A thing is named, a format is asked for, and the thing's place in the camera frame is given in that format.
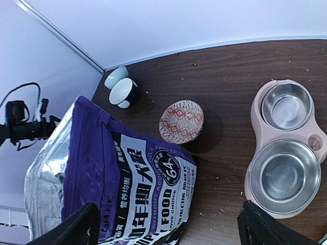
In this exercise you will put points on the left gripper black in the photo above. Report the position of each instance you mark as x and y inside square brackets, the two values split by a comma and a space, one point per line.
[33, 129]

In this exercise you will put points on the purple pet food bag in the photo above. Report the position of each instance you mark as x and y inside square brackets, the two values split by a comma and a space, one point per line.
[142, 186]

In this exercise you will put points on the red patterned small bowl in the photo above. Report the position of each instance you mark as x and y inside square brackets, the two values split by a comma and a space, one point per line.
[182, 122]

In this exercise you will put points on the left aluminium frame post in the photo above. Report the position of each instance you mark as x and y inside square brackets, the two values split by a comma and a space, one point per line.
[60, 35]

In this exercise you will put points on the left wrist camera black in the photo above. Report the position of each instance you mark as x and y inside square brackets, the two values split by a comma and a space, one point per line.
[18, 112]

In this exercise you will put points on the steel feeder bowl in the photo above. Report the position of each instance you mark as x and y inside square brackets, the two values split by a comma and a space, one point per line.
[287, 106]
[284, 177]

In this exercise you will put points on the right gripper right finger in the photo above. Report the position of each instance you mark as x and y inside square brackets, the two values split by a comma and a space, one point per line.
[256, 226]

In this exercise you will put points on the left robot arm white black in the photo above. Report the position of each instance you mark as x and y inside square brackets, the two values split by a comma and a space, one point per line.
[5, 134]

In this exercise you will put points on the rear steel feeder bowl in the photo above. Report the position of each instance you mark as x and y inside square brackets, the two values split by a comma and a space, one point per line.
[287, 106]

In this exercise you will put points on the navy white ceramic bowl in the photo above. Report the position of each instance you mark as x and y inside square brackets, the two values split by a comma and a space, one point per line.
[124, 94]

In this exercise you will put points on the front steel feeder bowl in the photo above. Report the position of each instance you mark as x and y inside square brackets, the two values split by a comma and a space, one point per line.
[284, 177]

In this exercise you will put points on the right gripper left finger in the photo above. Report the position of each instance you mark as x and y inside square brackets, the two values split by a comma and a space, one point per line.
[83, 227]

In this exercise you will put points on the pink double pet feeder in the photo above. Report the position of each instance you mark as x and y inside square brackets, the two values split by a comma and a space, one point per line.
[310, 134]

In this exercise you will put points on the pale blue ribbed bowl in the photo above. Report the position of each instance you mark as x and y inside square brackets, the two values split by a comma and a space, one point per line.
[115, 76]

